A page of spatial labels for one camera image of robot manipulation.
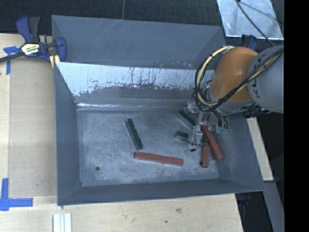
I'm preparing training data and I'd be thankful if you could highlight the pale wood board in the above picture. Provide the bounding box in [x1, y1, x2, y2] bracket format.
[8, 59, 58, 198]

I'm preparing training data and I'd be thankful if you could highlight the grey metal bin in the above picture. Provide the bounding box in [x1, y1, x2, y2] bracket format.
[50, 14, 267, 206]

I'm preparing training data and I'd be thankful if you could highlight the dark green flat block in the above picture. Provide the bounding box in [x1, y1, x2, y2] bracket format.
[177, 110, 197, 128]
[174, 130, 190, 140]
[125, 118, 144, 151]

